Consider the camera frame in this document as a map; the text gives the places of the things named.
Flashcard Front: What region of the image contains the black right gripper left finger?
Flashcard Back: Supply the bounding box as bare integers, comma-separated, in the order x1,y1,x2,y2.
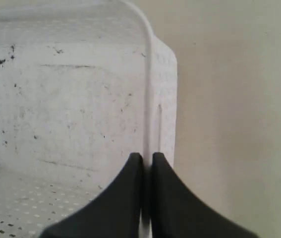
40,153,143,238

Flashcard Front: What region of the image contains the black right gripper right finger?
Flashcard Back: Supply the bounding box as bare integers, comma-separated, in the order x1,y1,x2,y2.
150,152,257,238

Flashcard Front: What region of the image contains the white perforated plastic basket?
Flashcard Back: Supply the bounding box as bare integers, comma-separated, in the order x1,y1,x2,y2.
0,0,177,238

